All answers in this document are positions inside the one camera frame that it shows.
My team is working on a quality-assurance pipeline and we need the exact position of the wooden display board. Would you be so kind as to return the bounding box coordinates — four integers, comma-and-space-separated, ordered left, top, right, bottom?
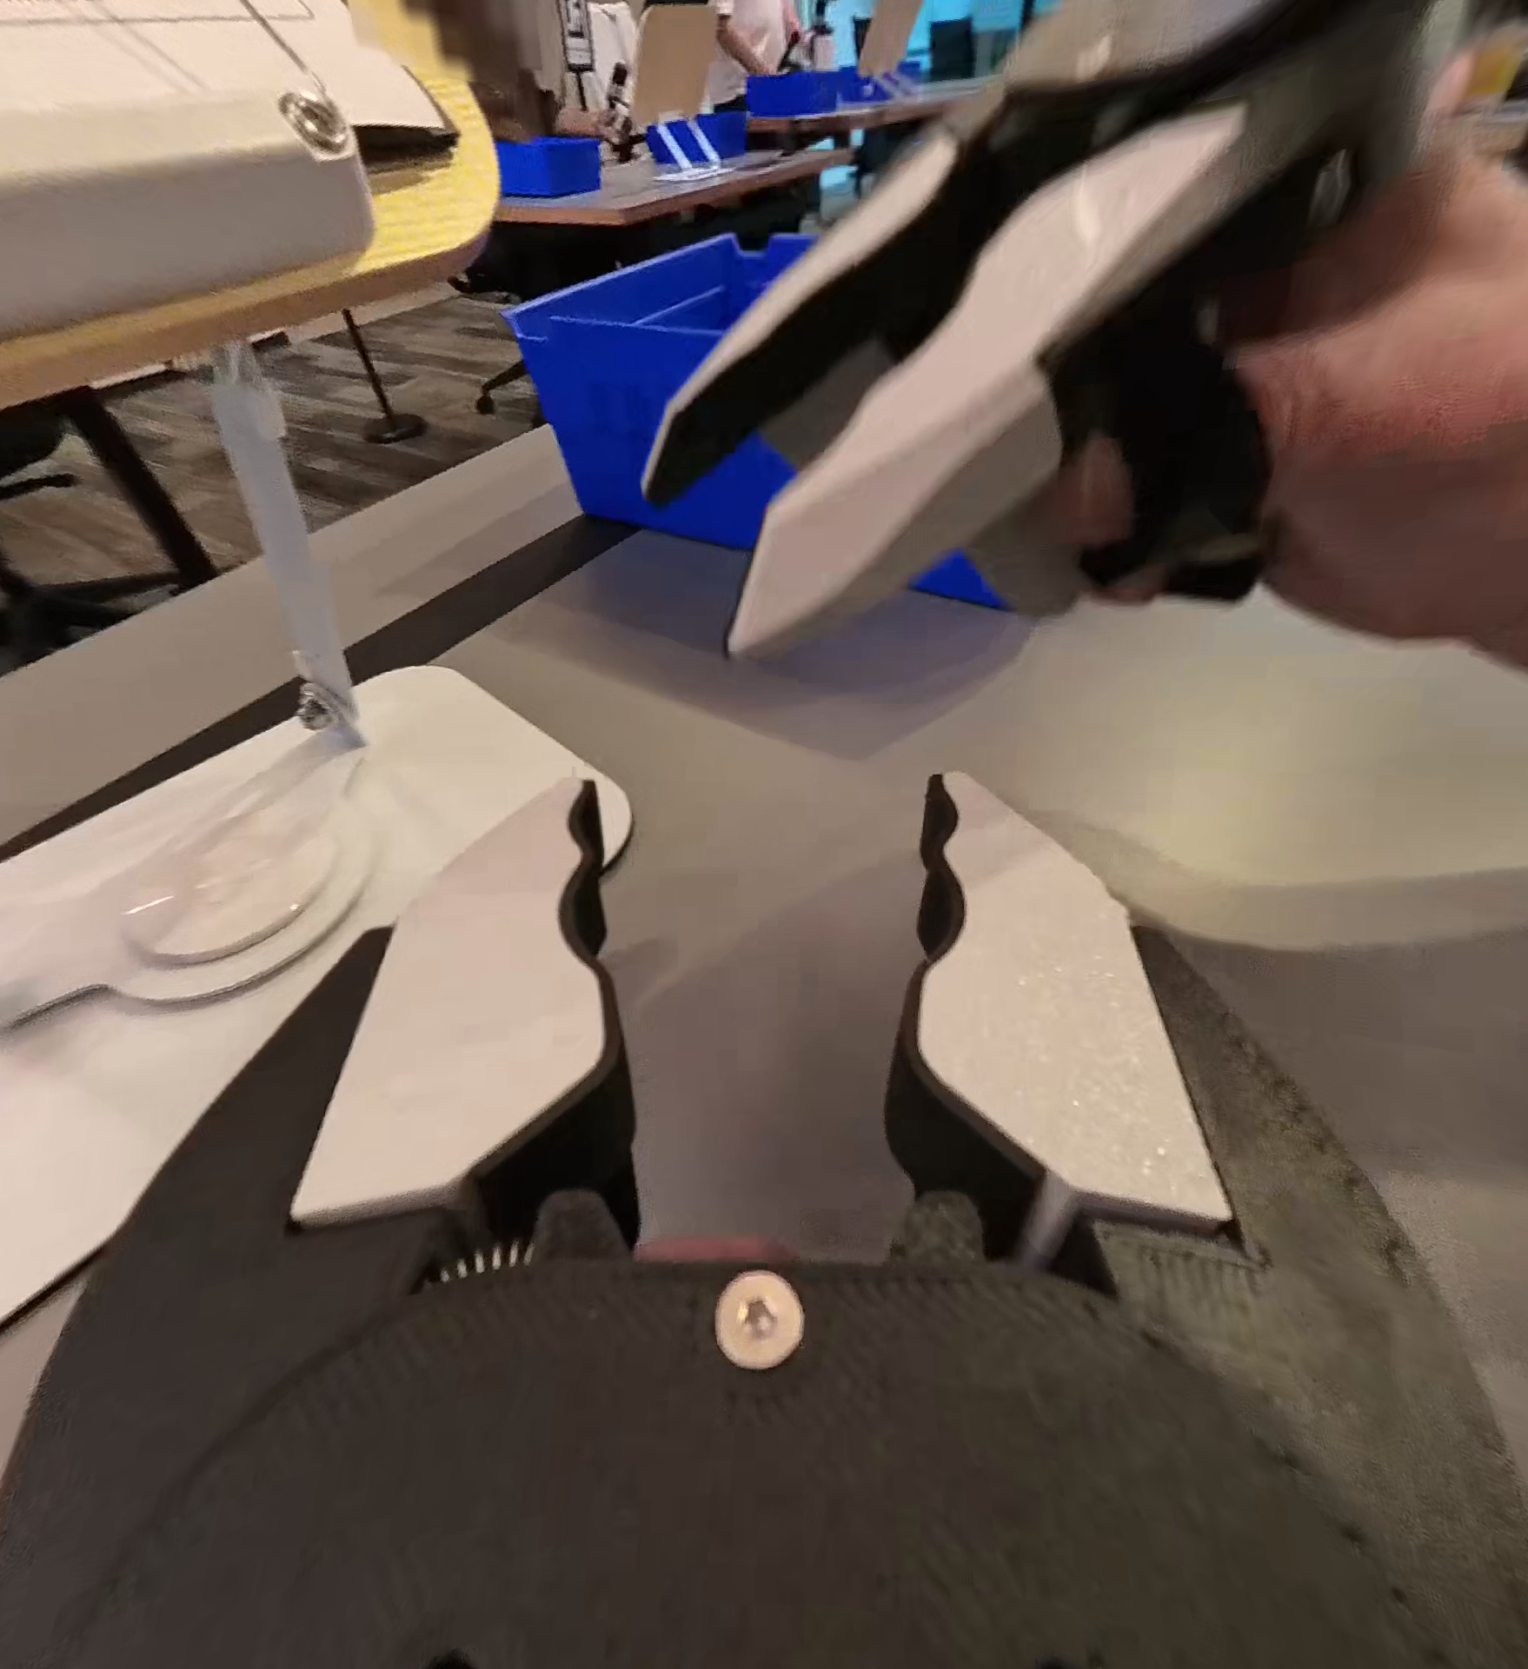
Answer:
0, 67, 508, 435

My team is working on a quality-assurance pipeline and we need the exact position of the white stand post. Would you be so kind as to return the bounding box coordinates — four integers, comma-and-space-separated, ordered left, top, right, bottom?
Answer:
201, 341, 371, 761

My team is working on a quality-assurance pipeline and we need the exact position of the printed paper sheet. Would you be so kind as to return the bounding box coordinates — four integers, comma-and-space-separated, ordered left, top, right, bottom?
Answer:
0, 0, 460, 362

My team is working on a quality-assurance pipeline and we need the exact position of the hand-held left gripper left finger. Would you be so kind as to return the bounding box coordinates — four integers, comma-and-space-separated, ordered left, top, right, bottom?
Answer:
290, 779, 637, 1249

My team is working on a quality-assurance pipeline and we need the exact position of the small blue plastic bin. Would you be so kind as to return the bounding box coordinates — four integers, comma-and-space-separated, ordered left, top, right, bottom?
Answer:
644, 107, 755, 174
744, 69, 900, 121
495, 134, 606, 204

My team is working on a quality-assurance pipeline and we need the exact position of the person's right hand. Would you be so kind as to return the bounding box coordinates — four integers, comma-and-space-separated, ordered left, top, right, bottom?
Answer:
1051, 144, 1528, 702

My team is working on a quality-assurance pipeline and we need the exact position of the clear round stand foot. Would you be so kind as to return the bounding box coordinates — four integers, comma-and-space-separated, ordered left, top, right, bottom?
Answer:
0, 795, 382, 1035

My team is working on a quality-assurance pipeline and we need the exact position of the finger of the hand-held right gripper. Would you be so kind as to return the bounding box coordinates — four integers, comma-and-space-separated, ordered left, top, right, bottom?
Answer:
723, 106, 1268, 661
637, 93, 1091, 514

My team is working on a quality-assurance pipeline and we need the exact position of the black office chair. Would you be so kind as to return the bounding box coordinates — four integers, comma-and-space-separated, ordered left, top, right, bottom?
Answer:
0, 388, 222, 702

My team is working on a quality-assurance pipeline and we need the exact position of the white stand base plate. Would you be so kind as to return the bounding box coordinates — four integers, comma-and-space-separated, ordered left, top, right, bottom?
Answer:
0, 667, 636, 1366

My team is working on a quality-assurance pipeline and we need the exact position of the wooden top desk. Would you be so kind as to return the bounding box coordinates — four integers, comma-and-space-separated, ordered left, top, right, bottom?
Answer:
490, 144, 862, 242

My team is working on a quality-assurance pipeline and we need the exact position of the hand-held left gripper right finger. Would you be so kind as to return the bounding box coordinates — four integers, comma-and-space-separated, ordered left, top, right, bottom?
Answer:
881, 770, 1235, 1271

